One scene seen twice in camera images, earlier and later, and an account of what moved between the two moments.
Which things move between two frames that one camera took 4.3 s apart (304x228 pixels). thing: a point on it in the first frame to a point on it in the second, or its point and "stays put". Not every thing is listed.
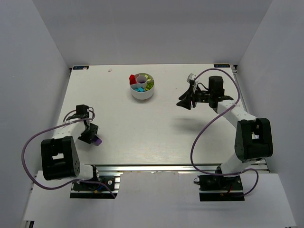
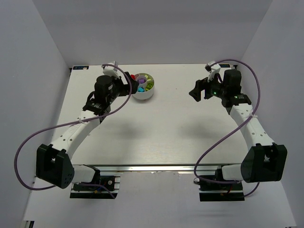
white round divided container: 144,88 stays put
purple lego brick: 98,141 to 141,80
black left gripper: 90,133 to 128,83
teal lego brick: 140,90 stays put
